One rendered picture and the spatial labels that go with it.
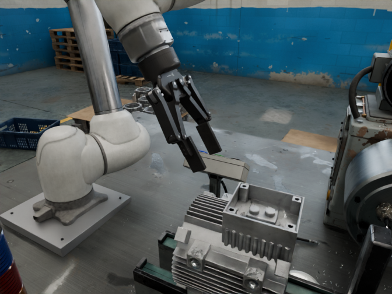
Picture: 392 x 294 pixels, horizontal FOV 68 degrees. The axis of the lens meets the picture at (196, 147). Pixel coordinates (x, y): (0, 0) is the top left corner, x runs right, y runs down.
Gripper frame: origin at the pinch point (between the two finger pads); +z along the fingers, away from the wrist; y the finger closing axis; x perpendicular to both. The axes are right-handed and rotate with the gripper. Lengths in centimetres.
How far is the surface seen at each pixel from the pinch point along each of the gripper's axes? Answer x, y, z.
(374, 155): -25.9, 25.0, 21.4
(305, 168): 5, 72, 42
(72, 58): 506, 443, -189
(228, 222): -5.4, -11.0, 10.6
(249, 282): -6.8, -15.1, 19.4
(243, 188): -6.3, -3.0, 9.0
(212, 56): 246, 567, -48
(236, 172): 3.9, 15.0, 12.7
